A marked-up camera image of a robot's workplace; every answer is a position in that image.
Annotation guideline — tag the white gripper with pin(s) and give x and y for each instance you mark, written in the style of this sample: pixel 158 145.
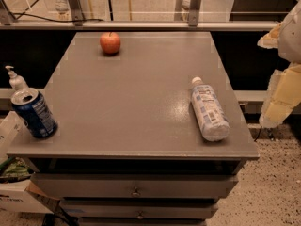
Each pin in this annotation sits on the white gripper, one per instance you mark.
pixel 292 40

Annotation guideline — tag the blue label plastic bottle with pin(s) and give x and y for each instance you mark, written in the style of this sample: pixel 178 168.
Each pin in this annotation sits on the blue label plastic bottle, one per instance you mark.
pixel 212 120

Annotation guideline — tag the white pump dispenser bottle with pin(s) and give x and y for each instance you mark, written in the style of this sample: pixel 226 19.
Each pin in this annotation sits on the white pump dispenser bottle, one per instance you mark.
pixel 15 80

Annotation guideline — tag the middle grey drawer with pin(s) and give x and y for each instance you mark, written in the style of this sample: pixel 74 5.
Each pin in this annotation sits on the middle grey drawer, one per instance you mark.
pixel 140 209

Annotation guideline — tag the grey drawer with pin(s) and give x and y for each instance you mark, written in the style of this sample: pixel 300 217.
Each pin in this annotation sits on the grey drawer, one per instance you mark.
pixel 140 209
pixel 135 186

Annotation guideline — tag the red apple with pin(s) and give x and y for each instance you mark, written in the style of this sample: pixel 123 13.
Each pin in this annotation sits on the red apple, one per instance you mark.
pixel 110 42

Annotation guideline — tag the top grey drawer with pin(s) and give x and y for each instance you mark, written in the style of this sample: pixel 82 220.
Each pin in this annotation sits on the top grey drawer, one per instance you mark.
pixel 135 186

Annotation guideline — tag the blue soda can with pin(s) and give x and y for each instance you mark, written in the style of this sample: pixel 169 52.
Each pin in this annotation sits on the blue soda can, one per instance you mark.
pixel 31 106

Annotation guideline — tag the green bag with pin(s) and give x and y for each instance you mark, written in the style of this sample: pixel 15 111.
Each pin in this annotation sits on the green bag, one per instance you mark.
pixel 14 170

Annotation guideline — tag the white cardboard box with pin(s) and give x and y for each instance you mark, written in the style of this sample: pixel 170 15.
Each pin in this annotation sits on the white cardboard box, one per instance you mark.
pixel 15 197

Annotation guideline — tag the metal railing frame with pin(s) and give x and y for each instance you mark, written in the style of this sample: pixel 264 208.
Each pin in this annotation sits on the metal railing frame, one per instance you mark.
pixel 144 15

